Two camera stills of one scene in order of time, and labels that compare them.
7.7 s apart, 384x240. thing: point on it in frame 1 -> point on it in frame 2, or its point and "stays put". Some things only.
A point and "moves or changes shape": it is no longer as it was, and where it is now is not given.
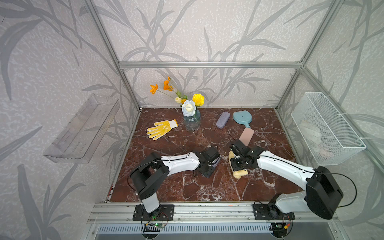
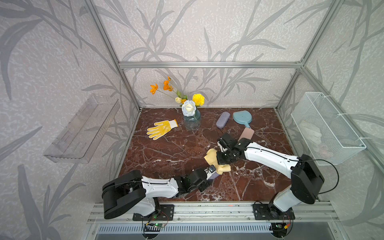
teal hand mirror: [243, 117] stays put
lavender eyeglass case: [223, 120] stays put
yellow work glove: [161, 129] stays put
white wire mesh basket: [328, 136] stays put
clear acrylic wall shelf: [76, 140] stays put
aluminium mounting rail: [213, 212] stays put
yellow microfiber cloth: [237, 174] -> [211, 158]
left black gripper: [208, 175] -> [201, 189]
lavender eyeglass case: [217, 160] moves or changes shape
